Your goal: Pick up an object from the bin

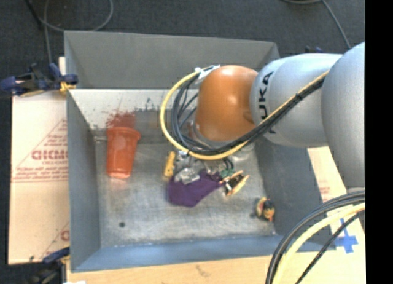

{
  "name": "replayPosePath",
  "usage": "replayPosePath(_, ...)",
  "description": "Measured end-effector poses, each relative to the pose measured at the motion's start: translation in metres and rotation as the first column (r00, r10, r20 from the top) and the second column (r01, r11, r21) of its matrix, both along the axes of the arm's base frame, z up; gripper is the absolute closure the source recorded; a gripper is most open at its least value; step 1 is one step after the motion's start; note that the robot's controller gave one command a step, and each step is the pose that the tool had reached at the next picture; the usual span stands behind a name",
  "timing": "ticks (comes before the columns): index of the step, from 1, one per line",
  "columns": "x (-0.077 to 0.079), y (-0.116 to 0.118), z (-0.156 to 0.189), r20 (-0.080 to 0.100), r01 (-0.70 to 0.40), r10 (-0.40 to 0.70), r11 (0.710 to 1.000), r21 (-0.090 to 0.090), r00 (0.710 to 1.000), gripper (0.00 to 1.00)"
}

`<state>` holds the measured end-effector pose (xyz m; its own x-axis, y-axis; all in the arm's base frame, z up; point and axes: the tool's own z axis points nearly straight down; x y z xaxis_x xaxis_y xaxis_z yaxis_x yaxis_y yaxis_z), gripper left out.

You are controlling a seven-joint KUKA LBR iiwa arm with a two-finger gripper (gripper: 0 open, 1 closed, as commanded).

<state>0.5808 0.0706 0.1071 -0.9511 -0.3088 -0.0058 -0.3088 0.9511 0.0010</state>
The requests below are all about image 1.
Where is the yellow oblong object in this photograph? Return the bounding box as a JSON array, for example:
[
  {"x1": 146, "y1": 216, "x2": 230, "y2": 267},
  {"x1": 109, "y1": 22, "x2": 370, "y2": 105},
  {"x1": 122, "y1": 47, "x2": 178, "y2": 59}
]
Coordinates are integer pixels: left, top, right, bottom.
[{"x1": 163, "y1": 151, "x2": 177, "y2": 179}]

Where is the brown cardboard board red print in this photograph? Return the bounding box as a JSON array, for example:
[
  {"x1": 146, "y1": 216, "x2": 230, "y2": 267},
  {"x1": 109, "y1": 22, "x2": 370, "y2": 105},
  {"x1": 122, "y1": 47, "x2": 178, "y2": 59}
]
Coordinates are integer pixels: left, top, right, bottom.
[{"x1": 7, "y1": 90, "x2": 349, "y2": 266}]

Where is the orange plastic cup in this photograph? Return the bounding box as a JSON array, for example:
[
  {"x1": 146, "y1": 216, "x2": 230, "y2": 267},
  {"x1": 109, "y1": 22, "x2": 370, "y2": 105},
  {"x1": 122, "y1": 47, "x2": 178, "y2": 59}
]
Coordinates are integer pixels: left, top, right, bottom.
[{"x1": 105, "y1": 126, "x2": 142, "y2": 180}]

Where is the purple cloth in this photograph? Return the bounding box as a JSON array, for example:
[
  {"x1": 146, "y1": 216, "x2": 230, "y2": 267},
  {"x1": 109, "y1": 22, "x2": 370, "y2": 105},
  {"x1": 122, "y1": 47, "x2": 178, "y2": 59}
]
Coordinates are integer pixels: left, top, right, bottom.
[{"x1": 166, "y1": 170, "x2": 227, "y2": 208}]

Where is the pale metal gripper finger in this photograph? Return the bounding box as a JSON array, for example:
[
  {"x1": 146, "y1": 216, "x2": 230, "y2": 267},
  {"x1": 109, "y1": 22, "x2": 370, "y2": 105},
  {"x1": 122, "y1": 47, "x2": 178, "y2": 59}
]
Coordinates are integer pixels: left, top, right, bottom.
[
  {"x1": 175, "y1": 150, "x2": 191, "y2": 170},
  {"x1": 179, "y1": 167, "x2": 201, "y2": 184}
]

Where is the grey metal bin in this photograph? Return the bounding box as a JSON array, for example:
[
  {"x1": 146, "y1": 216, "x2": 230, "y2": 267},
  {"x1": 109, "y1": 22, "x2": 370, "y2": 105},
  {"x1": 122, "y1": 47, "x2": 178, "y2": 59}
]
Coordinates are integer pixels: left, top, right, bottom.
[{"x1": 63, "y1": 30, "x2": 333, "y2": 273}]

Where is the small yellow and black toy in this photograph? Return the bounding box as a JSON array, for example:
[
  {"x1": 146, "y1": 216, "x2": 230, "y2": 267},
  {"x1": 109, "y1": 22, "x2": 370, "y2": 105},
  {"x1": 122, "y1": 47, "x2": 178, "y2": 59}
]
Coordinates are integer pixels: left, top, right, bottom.
[{"x1": 254, "y1": 197, "x2": 276, "y2": 223}]

